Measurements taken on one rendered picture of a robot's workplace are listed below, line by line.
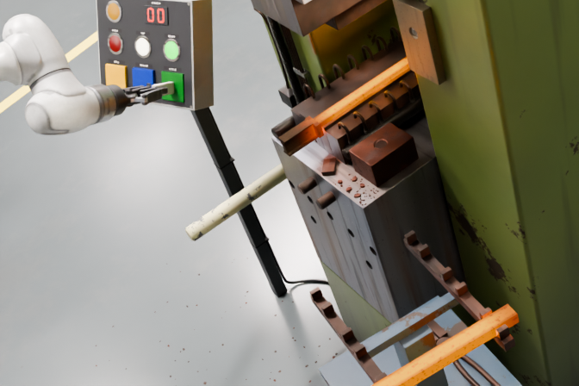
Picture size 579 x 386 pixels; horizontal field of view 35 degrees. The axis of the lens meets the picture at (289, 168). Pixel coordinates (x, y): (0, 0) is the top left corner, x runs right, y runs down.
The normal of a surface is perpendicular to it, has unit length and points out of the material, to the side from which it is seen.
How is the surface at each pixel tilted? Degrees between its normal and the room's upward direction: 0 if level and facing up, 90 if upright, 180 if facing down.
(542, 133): 90
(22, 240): 0
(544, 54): 90
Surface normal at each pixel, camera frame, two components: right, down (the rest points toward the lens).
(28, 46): 0.29, -0.30
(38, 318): -0.28, -0.72
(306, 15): 0.54, 0.43
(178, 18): -0.57, 0.22
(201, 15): 0.82, 0.16
